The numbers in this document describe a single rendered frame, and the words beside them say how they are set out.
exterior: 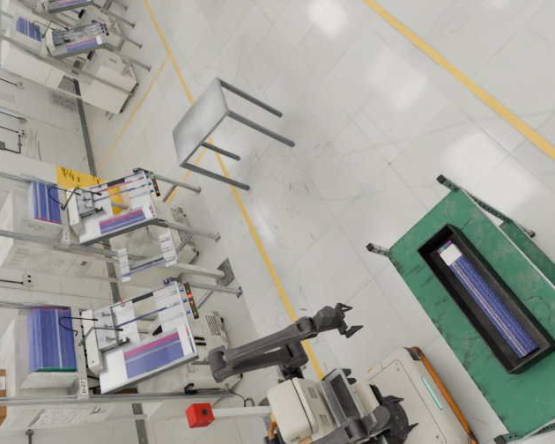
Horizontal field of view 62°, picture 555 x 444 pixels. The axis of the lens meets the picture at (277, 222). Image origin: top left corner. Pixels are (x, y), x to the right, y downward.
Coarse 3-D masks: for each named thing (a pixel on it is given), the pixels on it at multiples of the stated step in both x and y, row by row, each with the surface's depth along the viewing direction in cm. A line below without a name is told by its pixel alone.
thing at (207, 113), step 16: (208, 96) 393; (224, 96) 379; (240, 96) 411; (192, 112) 406; (208, 112) 387; (224, 112) 369; (272, 112) 436; (176, 128) 421; (192, 128) 400; (208, 128) 381; (256, 128) 390; (176, 144) 414; (192, 144) 394; (208, 144) 449; (288, 144) 418; (208, 176) 423; (224, 176) 434
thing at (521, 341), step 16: (448, 240) 189; (448, 256) 188; (464, 256) 185; (464, 272) 182; (480, 288) 176; (480, 304) 175; (496, 304) 170; (496, 320) 169; (512, 320) 165; (512, 336) 164; (528, 336) 161; (528, 352) 159
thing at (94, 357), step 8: (88, 312) 360; (88, 320) 355; (88, 328) 351; (88, 336) 346; (96, 336) 348; (88, 344) 342; (96, 344) 341; (88, 352) 338; (96, 352) 337; (88, 360) 334; (96, 360) 333; (96, 368) 334
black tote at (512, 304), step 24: (432, 240) 190; (456, 240) 190; (432, 264) 190; (480, 264) 171; (456, 288) 186; (504, 288) 166; (480, 312) 177; (528, 312) 163; (480, 336) 166; (504, 360) 162; (528, 360) 153
